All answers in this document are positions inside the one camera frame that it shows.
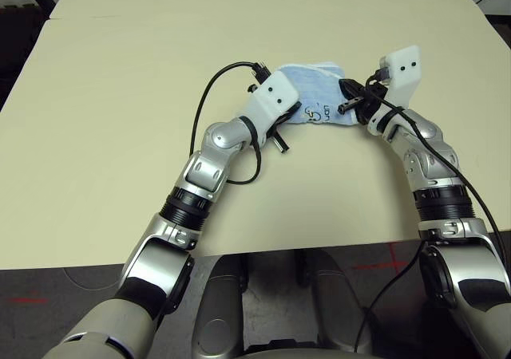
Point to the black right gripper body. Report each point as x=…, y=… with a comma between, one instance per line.
x=369, y=103

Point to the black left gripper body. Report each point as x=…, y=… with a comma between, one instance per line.
x=281, y=137

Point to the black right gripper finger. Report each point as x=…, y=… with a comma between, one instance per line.
x=376, y=84
x=351, y=89

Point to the light blue towel white trim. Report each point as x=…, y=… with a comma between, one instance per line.
x=319, y=87

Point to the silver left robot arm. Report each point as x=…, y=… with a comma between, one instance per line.
x=207, y=167

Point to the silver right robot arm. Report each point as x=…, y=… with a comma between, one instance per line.
x=427, y=159

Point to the black foam floor mat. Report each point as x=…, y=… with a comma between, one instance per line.
x=501, y=30
x=16, y=48

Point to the red tape cross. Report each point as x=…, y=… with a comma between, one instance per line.
x=393, y=261
x=28, y=300

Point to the grey robot left leg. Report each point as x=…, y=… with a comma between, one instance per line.
x=219, y=307

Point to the grey robot leg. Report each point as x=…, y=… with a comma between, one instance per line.
x=343, y=307
x=219, y=307

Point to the grey robot right leg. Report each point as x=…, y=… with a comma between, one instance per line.
x=343, y=307

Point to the grey robot torso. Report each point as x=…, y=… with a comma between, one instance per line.
x=287, y=353

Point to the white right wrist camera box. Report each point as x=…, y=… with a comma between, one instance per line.
x=405, y=72

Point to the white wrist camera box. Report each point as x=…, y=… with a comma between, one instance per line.
x=405, y=72
x=271, y=95

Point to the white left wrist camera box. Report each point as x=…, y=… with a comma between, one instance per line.
x=271, y=95

